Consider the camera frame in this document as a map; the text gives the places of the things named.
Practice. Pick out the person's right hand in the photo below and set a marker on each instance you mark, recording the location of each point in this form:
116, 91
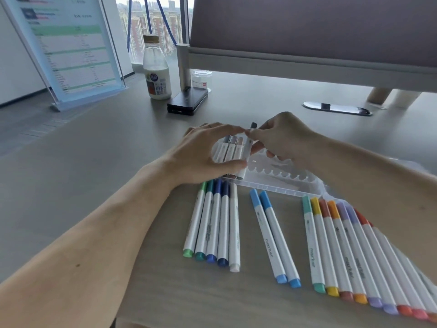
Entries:
290, 136

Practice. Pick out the person's left hand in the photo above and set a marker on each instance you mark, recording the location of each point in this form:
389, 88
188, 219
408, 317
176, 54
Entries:
194, 157

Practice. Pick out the brown-ended white marker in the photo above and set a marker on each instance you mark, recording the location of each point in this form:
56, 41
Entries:
223, 151

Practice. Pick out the black-ended white marker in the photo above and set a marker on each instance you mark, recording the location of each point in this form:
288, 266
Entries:
231, 151

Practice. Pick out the blue marker cap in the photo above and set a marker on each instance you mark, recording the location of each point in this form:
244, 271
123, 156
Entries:
217, 187

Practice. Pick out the clear plastic marker case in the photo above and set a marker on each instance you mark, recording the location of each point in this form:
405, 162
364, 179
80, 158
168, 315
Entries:
273, 174

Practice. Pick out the tan-ended white marker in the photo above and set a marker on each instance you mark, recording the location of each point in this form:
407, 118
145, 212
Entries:
239, 151

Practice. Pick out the sky-blue marker cap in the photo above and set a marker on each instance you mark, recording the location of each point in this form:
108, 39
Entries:
255, 197
265, 199

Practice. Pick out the mint marker cap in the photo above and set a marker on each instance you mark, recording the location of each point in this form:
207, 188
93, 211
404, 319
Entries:
307, 204

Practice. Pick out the yellow marker cap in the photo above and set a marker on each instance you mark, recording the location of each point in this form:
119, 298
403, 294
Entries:
315, 205

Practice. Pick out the blue-ended white marker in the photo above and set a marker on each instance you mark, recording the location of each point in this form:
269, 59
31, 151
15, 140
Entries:
213, 228

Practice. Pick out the navy-ended white marker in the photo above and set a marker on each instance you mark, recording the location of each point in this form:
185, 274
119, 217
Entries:
223, 232

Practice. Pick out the lavender marker cap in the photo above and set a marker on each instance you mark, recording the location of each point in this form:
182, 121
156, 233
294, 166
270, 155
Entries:
342, 211

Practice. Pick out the periwinkle marker cap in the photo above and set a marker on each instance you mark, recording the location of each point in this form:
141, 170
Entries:
351, 214

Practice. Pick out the sky-blue-ended white marker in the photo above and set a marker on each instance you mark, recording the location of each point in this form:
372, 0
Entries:
281, 242
269, 242

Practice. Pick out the red-orange marker cap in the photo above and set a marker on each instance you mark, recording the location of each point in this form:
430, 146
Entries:
362, 217

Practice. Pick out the mint-ended white marker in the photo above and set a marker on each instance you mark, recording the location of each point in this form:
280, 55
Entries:
314, 252

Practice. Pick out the dusty-pink-ended white marker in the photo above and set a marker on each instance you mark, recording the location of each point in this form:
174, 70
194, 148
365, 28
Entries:
337, 256

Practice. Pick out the orange-tipped white marker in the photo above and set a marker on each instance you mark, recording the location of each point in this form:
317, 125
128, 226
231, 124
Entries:
348, 256

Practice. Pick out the lavender-ended white marker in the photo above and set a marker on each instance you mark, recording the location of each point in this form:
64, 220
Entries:
361, 259

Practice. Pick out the red-tipped white marker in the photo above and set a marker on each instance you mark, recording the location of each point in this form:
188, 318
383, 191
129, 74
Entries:
385, 266

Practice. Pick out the pink-ended white marker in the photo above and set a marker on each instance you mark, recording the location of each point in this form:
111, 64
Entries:
399, 273

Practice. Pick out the copper-ended white marker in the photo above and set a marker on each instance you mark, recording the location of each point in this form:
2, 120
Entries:
413, 280

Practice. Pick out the purple-ended white marker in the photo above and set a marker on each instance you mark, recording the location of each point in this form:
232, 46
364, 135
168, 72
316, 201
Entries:
425, 280

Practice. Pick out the person's left forearm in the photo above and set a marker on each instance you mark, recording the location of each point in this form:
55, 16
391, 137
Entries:
78, 263

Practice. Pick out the person's right forearm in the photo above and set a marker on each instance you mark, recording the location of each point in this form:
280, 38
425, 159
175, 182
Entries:
375, 187

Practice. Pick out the black rectangular power bank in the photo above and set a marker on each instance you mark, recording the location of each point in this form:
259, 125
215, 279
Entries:
187, 101

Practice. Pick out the grey desk shelf riser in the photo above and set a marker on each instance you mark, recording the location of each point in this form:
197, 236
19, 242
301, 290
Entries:
290, 68

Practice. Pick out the small clear jar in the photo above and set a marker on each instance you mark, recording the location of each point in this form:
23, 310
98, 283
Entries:
201, 80

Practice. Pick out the white milk bottle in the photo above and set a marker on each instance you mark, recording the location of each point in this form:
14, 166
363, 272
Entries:
157, 75

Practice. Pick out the brown paper cup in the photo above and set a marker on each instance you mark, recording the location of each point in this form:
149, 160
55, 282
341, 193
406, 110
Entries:
379, 95

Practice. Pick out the grey desk divider shelf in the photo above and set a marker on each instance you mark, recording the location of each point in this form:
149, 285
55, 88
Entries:
314, 27

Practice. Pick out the white paper cup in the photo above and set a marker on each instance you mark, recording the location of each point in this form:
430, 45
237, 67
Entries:
405, 99

